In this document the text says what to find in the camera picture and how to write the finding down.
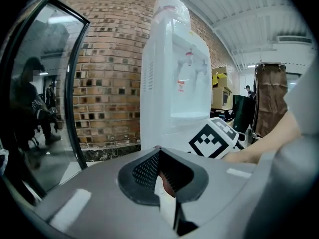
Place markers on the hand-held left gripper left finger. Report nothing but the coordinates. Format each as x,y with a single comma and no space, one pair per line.
94,195

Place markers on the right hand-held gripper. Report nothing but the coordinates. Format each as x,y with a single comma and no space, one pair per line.
211,141

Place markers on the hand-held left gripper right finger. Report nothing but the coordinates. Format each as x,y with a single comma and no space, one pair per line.
219,183

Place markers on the brown wiping cloth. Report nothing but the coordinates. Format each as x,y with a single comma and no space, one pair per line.
168,185

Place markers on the white water dispenser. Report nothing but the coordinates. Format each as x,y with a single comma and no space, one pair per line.
159,83

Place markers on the person's right forearm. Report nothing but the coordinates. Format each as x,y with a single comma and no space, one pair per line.
271,143

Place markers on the plastic-wrapped water bottle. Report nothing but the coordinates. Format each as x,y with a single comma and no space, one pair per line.
172,11

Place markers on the black cabinet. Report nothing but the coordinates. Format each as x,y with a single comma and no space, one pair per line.
243,113

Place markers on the cardboard box with white label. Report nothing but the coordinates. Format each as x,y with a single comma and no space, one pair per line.
220,98

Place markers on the cardboard box with striped tape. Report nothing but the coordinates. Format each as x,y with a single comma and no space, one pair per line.
221,76

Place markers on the ceiling tube light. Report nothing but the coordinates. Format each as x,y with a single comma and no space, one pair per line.
251,65

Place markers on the black framed glass door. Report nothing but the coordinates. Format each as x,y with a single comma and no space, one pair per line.
49,96

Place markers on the ceiling air conditioner vent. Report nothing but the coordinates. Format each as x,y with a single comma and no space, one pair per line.
294,39

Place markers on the brown chair with metal frame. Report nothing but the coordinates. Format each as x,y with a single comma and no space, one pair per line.
271,101

